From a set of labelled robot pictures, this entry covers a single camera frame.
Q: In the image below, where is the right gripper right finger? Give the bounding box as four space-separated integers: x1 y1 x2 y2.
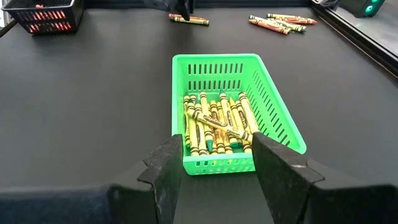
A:
251 131 398 224

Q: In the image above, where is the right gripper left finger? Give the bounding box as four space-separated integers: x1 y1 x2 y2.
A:
0 133 185 224

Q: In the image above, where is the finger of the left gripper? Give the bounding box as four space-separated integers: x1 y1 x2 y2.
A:
144 0 187 21
183 0 195 21

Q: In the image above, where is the yellow-green crayon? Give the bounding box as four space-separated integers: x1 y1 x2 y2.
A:
266 13 301 20
170 17 210 26

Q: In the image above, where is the green plastic basket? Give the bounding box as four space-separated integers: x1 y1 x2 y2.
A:
171 53 307 176

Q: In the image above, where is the black plastic tray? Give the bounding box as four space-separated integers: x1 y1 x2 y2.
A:
1 0 85 35

